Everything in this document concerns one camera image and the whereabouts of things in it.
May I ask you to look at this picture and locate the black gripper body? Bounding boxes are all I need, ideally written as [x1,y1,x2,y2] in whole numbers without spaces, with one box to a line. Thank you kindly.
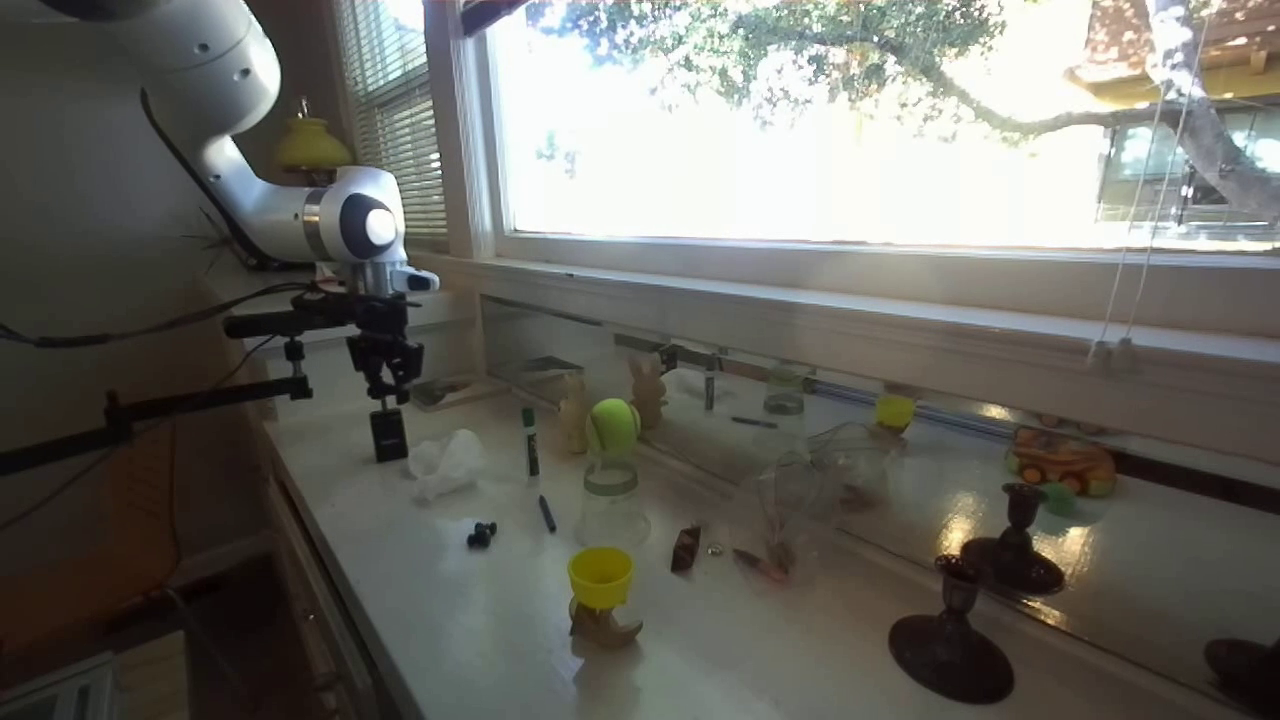
[348,294,415,351]

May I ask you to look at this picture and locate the black clamp object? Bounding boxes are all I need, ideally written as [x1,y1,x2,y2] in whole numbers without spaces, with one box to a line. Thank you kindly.
[367,394,414,467]

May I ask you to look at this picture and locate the crumpled white tissue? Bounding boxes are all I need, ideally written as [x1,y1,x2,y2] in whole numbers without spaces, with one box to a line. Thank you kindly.
[399,425,494,508]

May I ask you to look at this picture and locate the green dry-erase marker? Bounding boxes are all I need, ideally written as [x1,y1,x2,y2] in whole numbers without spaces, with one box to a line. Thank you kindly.
[515,399,543,481]

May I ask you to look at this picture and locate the white window blind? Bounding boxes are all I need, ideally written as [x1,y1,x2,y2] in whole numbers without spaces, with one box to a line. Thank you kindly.
[338,0,451,247]

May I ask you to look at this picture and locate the yellow table lamp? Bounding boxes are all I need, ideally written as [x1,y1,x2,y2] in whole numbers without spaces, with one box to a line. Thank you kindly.
[274,97,356,183]

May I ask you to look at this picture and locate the yellow-green tennis ball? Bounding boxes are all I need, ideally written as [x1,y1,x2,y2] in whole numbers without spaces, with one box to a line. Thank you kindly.
[587,394,644,458]

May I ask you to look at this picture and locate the clear glass jar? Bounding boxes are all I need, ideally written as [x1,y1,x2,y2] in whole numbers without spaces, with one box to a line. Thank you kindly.
[579,439,644,502]

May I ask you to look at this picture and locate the clear glass dish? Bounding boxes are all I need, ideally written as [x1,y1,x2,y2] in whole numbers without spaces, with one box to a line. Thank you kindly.
[571,492,656,553]

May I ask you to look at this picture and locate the yellow plastic cup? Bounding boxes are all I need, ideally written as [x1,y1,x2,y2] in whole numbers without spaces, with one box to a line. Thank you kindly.
[563,544,640,618]

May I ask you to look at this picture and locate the brown wooden figure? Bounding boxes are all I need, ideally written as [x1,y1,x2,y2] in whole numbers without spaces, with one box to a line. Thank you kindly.
[569,596,650,657]

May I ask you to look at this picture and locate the small brown figurine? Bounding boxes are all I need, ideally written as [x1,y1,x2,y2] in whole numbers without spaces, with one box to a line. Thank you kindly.
[670,522,707,582]

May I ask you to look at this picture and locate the clear drinking glass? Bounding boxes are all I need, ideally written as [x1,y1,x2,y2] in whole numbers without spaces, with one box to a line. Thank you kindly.
[735,458,834,584]

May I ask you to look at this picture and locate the black candle holder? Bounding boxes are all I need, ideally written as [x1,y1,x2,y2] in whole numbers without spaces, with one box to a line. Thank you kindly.
[884,553,1022,709]

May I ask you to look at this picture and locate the long leaning mirror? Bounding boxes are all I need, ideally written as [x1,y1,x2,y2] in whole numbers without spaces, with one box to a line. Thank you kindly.
[476,296,1280,703]

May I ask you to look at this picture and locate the black wrist stereo camera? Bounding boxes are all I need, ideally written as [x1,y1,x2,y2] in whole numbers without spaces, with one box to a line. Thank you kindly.
[287,286,404,322]

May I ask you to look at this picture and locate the black stereo camera bar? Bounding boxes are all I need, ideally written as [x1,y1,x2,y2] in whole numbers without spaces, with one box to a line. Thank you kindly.
[219,305,354,339]

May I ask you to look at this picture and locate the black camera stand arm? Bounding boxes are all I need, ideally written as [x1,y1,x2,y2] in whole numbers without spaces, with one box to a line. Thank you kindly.
[0,333,319,481]

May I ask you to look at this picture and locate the white window frame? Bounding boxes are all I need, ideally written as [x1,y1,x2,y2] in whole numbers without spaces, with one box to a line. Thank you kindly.
[426,0,1280,386]

